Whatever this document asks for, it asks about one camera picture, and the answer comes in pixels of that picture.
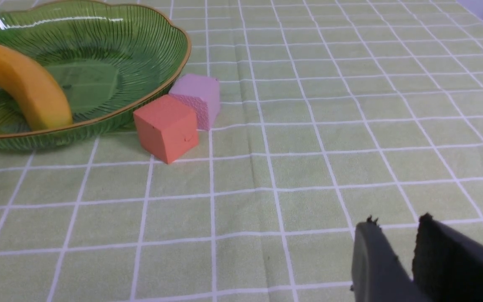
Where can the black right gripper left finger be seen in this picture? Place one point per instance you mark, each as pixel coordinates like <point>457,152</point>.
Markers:
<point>376,271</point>

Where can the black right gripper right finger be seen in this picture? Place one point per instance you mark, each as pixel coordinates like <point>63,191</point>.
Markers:
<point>447,265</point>

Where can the yellow banana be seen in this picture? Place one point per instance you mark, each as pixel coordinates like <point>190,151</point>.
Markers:
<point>40,98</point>

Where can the green checked tablecloth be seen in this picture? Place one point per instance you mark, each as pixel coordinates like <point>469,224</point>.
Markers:
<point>332,110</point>

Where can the pink foam cube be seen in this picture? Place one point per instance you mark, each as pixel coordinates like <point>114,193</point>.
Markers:
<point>202,93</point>

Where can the orange foam cube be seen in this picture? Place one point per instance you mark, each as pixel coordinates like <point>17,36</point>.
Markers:
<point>166,128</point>

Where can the green glass leaf plate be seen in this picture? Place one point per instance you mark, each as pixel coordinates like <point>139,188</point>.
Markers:
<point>109,60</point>

